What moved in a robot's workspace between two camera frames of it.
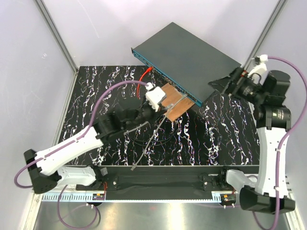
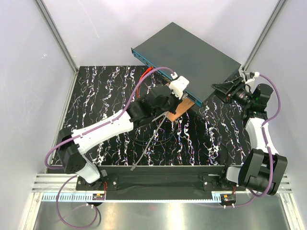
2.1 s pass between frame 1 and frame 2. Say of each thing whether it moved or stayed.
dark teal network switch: stayed
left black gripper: moved
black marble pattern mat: stayed
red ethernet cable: stayed
